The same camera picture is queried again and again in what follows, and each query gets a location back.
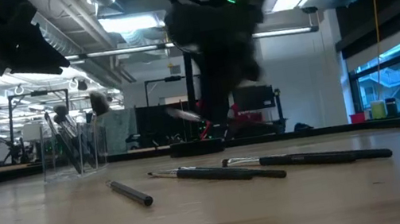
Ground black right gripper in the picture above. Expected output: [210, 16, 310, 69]
[162, 0, 282, 139]

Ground short thick kabuki brush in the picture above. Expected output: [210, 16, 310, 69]
[52, 114, 68, 126]

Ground black-handled silver-ferrule makeup brush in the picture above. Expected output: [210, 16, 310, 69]
[165, 102, 203, 128]
[220, 137, 359, 183]
[147, 156, 256, 197]
[178, 149, 289, 195]
[311, 142, 394, 171]

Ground large brown powder brush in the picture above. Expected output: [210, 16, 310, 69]
[80, 89, 120, 164]

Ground black tumbler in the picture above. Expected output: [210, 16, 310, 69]
[384, 96, 399, 118]

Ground red cup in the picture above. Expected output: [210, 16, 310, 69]
[348, 112, 367, 125]

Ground red hanging hose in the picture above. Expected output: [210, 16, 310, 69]
[198, 120, 216, 140]

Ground black gantry frame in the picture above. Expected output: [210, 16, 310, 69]
[142, 73, 193, 108]

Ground clear acrylic brush organiser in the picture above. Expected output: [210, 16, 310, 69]
[35, 117, 114, 184]

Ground green container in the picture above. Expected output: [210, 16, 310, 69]
[369, 99, 388, 121]

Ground tall black stand frame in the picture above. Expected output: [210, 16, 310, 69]
[3, 87, 79, 166]

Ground background black robot arms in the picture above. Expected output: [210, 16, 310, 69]
[0, 133, 43, 168]

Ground white lampshade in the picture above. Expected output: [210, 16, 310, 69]
[19, 122, 42, 143]

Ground medium dark-bristle makeup brush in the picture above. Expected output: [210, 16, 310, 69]
[52, 102, 88, 167]

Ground black monitor on cart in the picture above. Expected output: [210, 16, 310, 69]
[231, 81, 289, 140]

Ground ceiling tube light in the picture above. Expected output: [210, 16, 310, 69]
[251, 22, 320, 42]
[64, 38, 174, 66]

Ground small black dome object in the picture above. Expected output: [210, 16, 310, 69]
[292, 120, 314, 133]

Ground yellow hanging cord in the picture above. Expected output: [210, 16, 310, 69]
[364, 0, 396, 100]

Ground slim black makeup brush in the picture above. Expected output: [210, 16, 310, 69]
[42, 107, 84, 180]
[106, 173, 155, 214]

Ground grey tarp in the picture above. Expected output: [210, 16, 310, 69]
[97, 105, 142, 156]

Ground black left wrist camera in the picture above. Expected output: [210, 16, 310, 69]
[0, 0, 42, 38]

